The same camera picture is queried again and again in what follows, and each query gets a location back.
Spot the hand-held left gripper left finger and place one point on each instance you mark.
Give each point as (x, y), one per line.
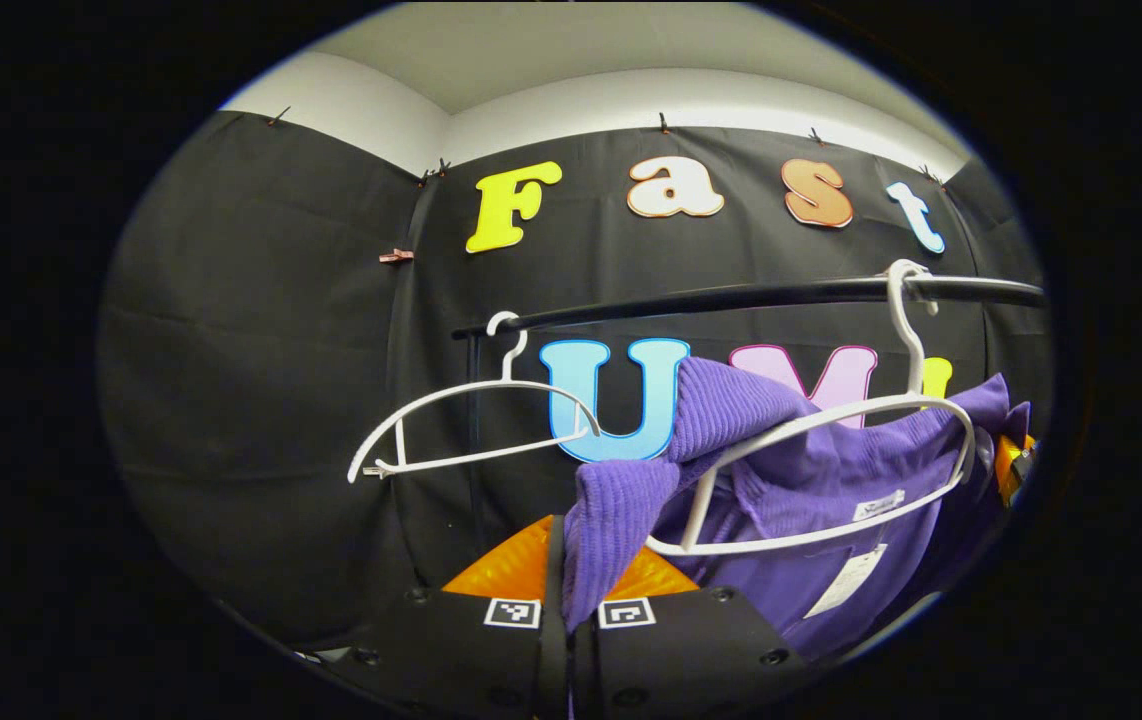
(451, 650)

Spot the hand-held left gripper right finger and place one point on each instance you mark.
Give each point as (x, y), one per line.
(691, 650)

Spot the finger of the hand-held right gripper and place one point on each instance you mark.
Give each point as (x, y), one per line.
(1011, 470)

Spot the purple ribbed shirt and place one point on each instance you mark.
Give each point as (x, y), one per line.
(811, 590)

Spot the white plastic hanger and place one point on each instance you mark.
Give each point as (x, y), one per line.
(696, 510)
(491, 453)

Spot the black clothes rack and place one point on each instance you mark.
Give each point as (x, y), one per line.
(731, 296)

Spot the pink clothes peg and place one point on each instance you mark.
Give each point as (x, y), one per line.
(396, 256)

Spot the row of black cloth clips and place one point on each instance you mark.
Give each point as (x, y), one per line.
(664, 124)

